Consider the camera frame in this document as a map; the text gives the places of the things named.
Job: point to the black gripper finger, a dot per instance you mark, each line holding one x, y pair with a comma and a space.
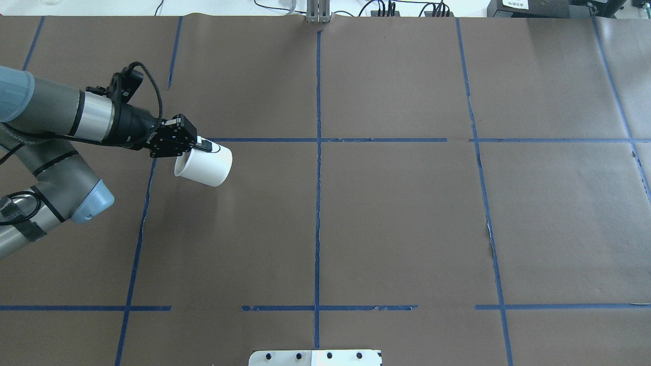
207, 146

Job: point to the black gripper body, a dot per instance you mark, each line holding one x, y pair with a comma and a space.
133, 126

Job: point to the white smiley mug black handle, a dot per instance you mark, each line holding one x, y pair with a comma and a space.
208, 168

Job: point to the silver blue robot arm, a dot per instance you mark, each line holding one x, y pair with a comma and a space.
41, 121

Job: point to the orange black connector board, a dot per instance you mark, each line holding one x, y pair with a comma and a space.
436, 10
384, 9

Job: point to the black box under laptop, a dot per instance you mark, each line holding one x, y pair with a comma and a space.
528, 9

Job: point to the aluminium frame post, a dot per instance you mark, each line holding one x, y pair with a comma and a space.
318, 11

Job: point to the white pedestal column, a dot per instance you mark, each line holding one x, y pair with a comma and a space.
317, 357

